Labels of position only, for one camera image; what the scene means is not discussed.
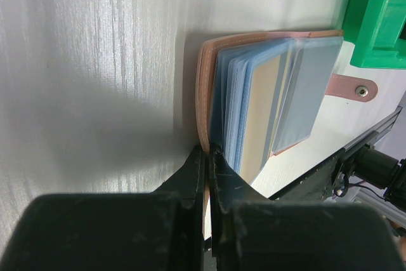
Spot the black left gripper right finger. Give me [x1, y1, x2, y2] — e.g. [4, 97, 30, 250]
[207, 145, 405, 270]

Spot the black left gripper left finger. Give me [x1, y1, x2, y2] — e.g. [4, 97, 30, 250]
[1, 147, 206, 270]

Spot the gold credit card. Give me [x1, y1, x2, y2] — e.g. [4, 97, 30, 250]
[240, 51, 291, 183]

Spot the green plastic card bin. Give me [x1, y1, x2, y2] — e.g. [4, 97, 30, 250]
[343, 0, 405, 70]

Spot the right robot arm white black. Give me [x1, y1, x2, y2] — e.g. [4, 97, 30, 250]
[354, 146, 405, 212]

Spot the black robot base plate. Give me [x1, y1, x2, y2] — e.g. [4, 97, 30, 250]
[269, 148, 353, 202]

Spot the aluminium frame rail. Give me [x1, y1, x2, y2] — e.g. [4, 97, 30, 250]
[343, 106, 403, 152]

